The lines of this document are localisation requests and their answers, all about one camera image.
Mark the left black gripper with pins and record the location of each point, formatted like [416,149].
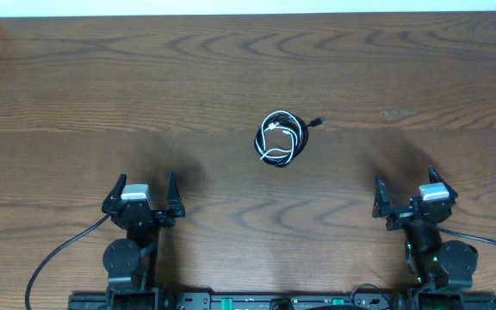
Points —
[162,216]

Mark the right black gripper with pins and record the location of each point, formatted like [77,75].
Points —
[382,204]

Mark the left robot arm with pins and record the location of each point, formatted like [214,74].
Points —
[130,261]

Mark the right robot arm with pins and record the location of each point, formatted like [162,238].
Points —
[444,268]

